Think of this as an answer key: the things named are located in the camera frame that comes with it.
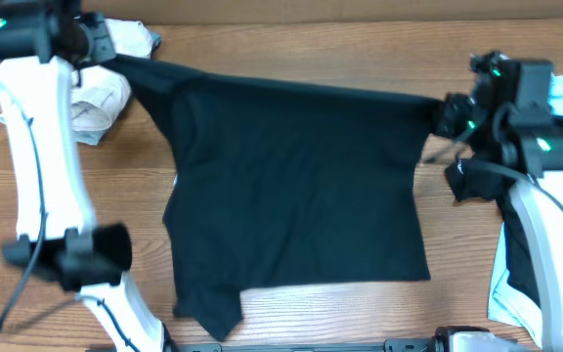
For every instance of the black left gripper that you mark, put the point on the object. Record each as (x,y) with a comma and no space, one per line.
(98,42)

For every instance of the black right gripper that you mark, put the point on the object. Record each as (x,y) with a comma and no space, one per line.
(454,108)

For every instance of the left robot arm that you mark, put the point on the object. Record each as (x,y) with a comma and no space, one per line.
(44,45)

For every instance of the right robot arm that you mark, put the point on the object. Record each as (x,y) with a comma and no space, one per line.
(507,141)

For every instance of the black printed t-shirt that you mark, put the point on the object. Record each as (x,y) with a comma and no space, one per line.
(467,182)

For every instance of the folded beige pants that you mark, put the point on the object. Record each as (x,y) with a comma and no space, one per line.
(24,81)

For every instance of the light blue t-shirt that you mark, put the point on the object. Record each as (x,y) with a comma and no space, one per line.
(507,304)

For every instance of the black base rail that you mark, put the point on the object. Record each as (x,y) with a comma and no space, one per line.
(389,345)

